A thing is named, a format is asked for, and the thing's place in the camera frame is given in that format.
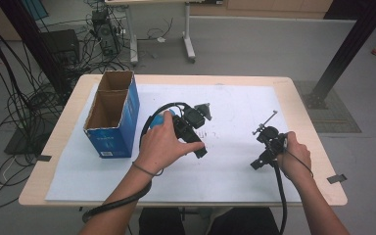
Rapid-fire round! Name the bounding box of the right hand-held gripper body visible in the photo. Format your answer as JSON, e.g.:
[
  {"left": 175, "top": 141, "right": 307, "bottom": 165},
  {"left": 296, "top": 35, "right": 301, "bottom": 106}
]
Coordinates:
[{"left": 250, "top": 124, "right": 289, "bottom": 171}]

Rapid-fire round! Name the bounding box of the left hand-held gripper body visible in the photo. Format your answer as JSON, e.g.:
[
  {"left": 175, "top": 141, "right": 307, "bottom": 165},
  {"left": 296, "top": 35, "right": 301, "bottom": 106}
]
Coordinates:
[{"left": 171, "top": 102, "right": 213, "bottom": 161}]

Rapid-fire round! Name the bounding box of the small blue object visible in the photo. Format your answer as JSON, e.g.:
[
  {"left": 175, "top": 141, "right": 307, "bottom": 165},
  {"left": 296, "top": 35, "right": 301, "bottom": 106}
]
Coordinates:
[{"left": 149, "top": 109, "right": 176, "bottom": 130}]

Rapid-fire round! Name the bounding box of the blue cardboard box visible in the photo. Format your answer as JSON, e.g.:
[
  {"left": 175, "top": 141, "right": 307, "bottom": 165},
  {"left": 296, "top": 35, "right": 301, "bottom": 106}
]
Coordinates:
[{"left": 83, "top": 70, "right": 141, "bottom": 160}]

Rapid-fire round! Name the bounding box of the person's left hand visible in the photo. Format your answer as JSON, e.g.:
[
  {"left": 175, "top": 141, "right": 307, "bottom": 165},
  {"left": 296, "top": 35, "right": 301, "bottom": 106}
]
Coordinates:
[{"left": 132, "top": 110, "right": 207, "bottom": 175}]

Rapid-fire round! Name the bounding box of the person's right hand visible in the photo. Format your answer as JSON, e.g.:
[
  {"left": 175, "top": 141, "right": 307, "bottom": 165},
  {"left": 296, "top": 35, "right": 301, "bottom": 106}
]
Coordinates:
[{"left": 277, "top": 130, "right": 313, "bottom": 181}]

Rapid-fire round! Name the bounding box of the white table mat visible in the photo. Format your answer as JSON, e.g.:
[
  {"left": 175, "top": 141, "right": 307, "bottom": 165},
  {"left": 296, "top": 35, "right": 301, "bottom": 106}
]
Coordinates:
[{"left": 44, "top": 83, "right": 303, "bottom": 204}]

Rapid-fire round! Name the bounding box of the black left wrist band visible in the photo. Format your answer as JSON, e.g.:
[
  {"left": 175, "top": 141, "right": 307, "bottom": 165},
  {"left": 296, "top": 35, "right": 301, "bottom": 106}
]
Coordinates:
[{"left": 131, "top": 161, "right": 165, "bottom": 178}]

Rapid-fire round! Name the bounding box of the grey floor grate mat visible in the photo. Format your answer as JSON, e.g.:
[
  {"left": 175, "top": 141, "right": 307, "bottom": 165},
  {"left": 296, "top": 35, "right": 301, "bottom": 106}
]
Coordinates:
[{"left": 293, "top": 80, "right": 362, "bottom": 134}]

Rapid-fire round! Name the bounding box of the person's right leg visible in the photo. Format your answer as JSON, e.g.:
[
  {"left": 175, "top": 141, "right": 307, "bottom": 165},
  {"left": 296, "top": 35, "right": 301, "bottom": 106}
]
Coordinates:
[{"left": 209, "top": 207, "right": 280, "bottom": 235}]

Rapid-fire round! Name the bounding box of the person's leg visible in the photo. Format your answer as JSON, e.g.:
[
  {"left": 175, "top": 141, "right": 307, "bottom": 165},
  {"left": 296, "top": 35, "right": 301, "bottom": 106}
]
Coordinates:
[
  {"left": 139, "top": 207, "right": 186, "bottom": 235},
  {"left": 209, "top": 207, "right": 280, "bottom": 235}
]

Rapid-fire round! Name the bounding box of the person's left leg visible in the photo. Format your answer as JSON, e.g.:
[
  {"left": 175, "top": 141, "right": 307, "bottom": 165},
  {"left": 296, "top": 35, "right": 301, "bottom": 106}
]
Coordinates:
[{"left": 139, "top": 207, "right": 186, "bottom": 235}]

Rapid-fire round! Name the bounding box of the wooden cabinet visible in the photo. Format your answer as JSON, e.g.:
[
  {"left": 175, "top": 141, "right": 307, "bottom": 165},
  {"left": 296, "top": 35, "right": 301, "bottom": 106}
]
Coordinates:
[{"left": 189, "top": 0, "right": 335, "bottom": 20}]

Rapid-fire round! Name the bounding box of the black computer tower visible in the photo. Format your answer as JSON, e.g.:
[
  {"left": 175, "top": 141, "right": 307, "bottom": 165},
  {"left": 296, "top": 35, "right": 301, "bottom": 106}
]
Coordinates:
[{"left": 91, "top": 9, "right": 122, "bottom": 57}]

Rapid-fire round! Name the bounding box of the black box on floor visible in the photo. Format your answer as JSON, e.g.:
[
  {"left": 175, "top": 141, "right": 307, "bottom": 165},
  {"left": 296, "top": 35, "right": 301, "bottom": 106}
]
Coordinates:
[{"left": 40, "top": 28, "right": 81, "bottom": 67}]

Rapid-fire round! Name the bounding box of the thin black right wrist cord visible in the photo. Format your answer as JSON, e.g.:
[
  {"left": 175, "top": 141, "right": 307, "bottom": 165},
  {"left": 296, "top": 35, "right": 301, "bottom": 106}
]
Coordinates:
[{"left": 286, "top": 150, "right": 315, "bottom": 179}]

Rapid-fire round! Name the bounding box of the right hand-held gripper cable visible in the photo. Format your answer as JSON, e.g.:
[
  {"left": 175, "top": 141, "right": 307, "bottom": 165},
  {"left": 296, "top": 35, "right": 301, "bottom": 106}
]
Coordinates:
[{"left": 271, "top": 159, "right": 289, "bottom": 235}]

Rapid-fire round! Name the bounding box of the hand-held gripper cable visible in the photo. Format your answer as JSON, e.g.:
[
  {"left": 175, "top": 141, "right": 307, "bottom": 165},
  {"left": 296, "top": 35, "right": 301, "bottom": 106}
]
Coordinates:
[
  {"left": 271, "top": 159, "right": 289, "bottom": 235},
  {"left": 81, "top": 101, "right": 192, "bottom": 224}
]

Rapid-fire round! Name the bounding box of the white desk frame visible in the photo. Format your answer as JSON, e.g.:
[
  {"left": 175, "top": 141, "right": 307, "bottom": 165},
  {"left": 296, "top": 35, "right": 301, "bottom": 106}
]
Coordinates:
[{"left": 105, "top": 0, "right": 224, "bottom": 66}]

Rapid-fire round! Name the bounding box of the left hand-held gripper cable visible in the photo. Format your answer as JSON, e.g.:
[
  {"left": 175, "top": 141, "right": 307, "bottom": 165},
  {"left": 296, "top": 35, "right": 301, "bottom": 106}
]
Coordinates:
[{"left": 81, "top": 101, "right": 192, "bottom": 224}]

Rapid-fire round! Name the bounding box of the black slanted metal post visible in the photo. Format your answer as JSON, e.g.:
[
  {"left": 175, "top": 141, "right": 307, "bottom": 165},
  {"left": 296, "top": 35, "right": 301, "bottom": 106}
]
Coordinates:
[{"left": 305, "top": 0, "right": 376, "bottom": 111}]

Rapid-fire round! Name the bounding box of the black stand base plate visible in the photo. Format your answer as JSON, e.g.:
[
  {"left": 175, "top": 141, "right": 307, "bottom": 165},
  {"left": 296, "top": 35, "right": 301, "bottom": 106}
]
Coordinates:
[{"left": 4, "top": 112, "right": 58, "bottom": 157}]

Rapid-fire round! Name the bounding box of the tangle of black floor cables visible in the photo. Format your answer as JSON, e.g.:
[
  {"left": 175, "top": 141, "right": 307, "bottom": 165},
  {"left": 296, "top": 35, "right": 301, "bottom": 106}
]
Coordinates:
[{"left": 0, "top": 0, "right": 130, "bottom": 212}]

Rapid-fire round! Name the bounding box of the black metal stand post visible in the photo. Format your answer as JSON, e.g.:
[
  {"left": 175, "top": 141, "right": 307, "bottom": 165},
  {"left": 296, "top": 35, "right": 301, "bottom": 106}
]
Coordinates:
[{"left": 0, "top": 0, "right": 67, "bottom": 97}]

